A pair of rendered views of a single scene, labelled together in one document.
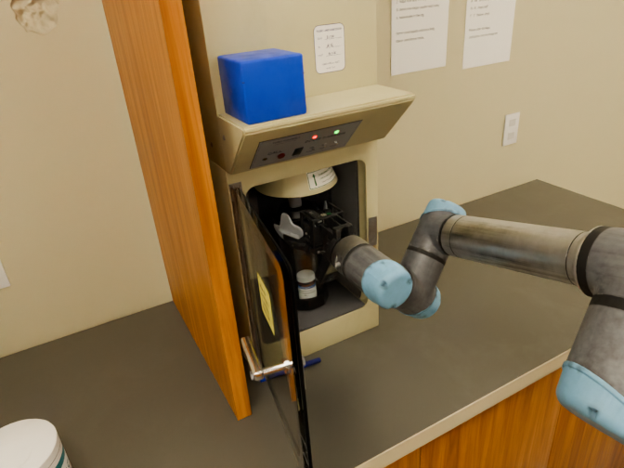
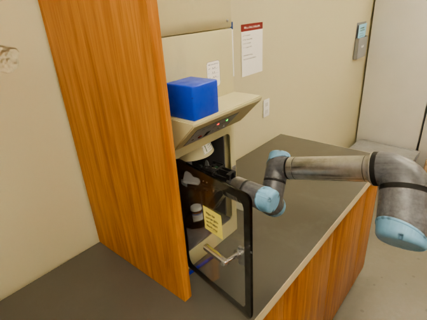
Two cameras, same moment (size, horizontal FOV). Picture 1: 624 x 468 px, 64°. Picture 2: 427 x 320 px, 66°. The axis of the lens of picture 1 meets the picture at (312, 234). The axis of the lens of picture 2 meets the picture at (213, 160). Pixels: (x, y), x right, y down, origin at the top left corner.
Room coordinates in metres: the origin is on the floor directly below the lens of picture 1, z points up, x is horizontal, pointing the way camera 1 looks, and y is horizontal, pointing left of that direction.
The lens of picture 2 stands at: (-0.04, 0.33, 1.78)
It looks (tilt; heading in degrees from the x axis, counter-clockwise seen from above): 25 degrees down; 339
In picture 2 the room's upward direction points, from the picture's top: 4 degrees counter-clockwise
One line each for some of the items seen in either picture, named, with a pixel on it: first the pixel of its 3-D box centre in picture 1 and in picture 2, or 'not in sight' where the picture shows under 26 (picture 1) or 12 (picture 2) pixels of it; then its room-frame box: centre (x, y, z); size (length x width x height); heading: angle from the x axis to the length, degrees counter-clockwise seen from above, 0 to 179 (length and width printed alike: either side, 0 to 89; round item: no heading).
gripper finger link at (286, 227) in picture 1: (286, 225); not in sight; (0.93, 0.05, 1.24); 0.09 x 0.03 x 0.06; 52
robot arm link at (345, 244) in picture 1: (350, 256); (237, 189); (0.79, -0.07, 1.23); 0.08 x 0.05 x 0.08; 117
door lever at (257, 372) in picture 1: (263, 356); (221, 252); (0.58, 0.09, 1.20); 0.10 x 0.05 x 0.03; 17
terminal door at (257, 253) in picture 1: (269, 328); (211, 237); (0.66, 0.08, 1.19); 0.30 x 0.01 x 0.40; 17
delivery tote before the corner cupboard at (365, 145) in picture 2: not in sight; (379, 165); (2.18, -2.39, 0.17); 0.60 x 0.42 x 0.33; 25
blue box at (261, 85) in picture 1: (262, 84); (192, 98); (0.79, 0.06, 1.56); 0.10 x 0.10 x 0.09; 27
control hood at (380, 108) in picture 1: (320, 132); (217, 121); (0.84, -0.03, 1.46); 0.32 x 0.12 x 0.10; 117
